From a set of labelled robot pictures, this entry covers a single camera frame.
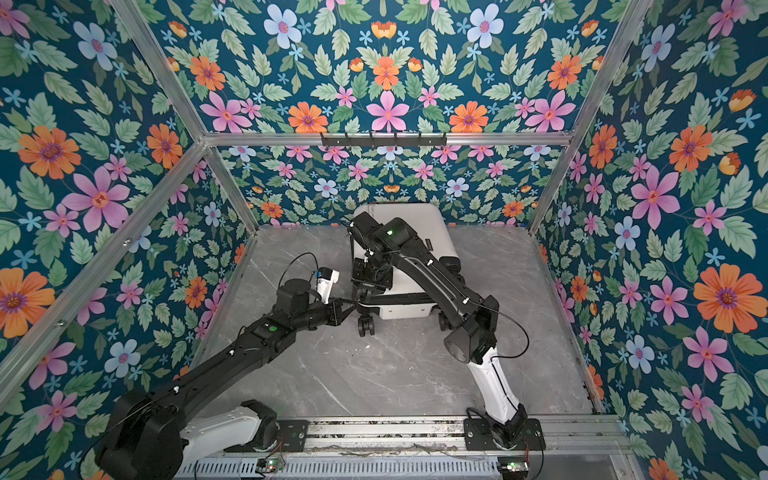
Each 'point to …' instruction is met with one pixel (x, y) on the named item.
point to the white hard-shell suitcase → (408, 297)
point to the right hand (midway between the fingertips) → (357, 286)
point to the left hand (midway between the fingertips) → (362, 300)
